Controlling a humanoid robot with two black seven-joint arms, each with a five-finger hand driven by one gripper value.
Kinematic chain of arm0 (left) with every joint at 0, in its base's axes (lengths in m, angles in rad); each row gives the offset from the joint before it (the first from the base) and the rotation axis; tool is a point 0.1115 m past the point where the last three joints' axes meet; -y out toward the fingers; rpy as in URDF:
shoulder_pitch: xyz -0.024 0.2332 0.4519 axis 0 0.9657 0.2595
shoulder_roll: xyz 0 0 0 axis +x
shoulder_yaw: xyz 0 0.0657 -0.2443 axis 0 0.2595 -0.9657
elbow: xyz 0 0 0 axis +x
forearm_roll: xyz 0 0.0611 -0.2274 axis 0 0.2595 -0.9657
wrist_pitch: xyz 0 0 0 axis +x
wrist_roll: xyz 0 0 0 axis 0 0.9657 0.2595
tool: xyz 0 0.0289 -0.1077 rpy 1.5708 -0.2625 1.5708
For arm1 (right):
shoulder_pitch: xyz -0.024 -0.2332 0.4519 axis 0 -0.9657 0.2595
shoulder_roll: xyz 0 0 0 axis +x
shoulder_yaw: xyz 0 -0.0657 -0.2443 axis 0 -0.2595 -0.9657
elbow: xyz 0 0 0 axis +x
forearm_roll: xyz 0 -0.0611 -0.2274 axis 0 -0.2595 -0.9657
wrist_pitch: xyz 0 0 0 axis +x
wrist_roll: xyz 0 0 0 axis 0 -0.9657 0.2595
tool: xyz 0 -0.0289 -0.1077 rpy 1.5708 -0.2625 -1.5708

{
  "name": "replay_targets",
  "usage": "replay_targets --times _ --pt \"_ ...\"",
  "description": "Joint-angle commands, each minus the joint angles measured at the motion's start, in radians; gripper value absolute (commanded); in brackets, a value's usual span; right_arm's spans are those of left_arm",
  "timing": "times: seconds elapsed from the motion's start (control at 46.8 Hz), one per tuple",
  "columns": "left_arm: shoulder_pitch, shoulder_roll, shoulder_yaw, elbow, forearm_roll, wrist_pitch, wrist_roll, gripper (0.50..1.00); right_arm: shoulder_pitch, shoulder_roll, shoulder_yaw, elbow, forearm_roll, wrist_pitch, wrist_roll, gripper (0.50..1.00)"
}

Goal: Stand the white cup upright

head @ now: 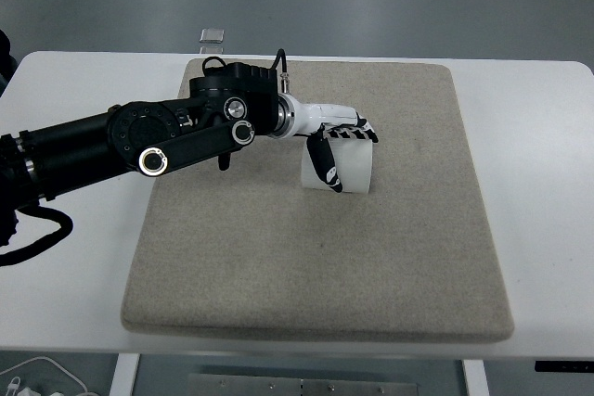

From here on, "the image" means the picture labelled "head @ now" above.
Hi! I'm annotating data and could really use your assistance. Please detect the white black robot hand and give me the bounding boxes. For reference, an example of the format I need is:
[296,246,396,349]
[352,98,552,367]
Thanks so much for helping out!
[290,96,381,195]

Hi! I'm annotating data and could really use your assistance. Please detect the white ribbed cup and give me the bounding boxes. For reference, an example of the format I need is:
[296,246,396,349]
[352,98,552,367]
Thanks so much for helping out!
[300,135,373,195]

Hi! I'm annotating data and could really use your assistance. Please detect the beige fabric mat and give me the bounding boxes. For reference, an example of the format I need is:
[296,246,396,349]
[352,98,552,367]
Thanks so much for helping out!
[121,57,515,346]

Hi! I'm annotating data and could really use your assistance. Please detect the grey metal plate with screws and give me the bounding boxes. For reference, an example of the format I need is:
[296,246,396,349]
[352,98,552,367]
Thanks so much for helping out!
[187,372,419,396]

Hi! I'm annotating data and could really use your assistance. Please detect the white table leg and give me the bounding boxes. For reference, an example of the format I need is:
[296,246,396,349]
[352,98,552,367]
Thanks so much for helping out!
[110,352,140,396]
[462,359,491,396]

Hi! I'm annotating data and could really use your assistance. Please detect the person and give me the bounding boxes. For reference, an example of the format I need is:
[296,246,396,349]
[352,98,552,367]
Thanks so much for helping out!
[0,28,19,91]

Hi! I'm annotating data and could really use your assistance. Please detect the black table control box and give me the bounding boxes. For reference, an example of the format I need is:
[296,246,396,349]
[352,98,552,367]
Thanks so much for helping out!
[534,360,594,374]

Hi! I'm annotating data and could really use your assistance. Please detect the white cable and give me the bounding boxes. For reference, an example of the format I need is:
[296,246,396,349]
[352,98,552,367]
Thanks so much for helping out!
[0,356,89,396]

